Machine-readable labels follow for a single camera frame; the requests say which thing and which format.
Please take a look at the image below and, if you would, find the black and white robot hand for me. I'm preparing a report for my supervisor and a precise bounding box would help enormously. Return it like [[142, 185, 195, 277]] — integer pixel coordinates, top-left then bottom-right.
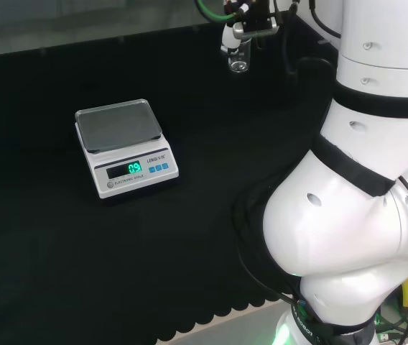
[[220, 0, 275, 52]]

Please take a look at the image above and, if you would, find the small clear glass beaker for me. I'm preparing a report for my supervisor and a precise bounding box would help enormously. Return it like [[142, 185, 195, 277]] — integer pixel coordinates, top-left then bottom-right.
[[227, 37, 253, 74]]

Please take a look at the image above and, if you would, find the white electronic balance steel pan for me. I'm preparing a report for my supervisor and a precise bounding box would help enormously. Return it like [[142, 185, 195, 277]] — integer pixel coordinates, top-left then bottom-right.
[[74, 98, 180, 201]]

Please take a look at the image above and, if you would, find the black bench cloth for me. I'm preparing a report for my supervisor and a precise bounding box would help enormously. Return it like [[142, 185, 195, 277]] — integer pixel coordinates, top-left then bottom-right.
[[0, 10, 343, 345]]

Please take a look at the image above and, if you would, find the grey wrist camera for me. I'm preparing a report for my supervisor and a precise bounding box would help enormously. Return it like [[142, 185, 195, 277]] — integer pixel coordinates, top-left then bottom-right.
[[232, 16, 280, 40]]

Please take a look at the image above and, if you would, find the green cable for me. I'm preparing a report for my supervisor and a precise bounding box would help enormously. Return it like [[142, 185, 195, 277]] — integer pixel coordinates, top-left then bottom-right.
[[194, 0, 238, 23]]

